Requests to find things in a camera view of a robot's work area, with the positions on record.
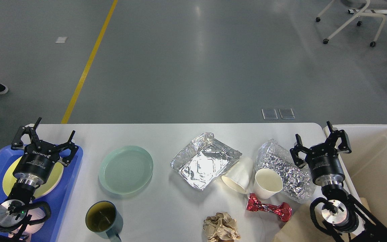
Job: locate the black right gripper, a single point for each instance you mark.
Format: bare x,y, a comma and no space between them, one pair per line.
322,159

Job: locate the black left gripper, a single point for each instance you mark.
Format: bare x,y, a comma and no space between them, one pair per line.
38,161

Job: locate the light green plate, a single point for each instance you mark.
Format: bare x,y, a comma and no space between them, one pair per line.
126,170

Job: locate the dark green mug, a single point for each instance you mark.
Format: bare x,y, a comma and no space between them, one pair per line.
105,220

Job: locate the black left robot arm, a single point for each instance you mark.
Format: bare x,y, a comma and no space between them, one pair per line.
20,209

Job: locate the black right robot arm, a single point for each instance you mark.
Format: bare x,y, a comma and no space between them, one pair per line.
337,211

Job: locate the yellow plate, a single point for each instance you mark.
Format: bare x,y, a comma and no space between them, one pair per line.
52,182

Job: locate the crumpled aluminium foil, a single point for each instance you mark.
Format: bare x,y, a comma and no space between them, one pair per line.
297,183

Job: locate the beige plastic bin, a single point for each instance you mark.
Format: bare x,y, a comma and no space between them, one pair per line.
367,164

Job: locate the upright white paper cup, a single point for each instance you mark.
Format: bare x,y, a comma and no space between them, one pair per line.
267,183

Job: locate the red foil wrapper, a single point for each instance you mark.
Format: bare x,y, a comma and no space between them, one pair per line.
283,211

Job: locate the blue plastic tray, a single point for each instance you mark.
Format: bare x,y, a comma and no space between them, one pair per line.
57,199

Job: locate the brown paper bag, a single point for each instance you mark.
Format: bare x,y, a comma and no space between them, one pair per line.
300,228

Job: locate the lying white paper cup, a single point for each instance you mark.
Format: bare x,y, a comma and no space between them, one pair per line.
238,176

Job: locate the flat aluminium foil tray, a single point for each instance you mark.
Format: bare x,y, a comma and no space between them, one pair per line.
204,159

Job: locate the crumpled brown paper ball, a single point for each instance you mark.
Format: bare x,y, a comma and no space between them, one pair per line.
221,228

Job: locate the white chair base bar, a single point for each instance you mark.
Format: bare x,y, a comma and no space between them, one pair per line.
352,11

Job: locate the white wheeled chair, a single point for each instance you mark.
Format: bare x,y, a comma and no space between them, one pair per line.
362,5

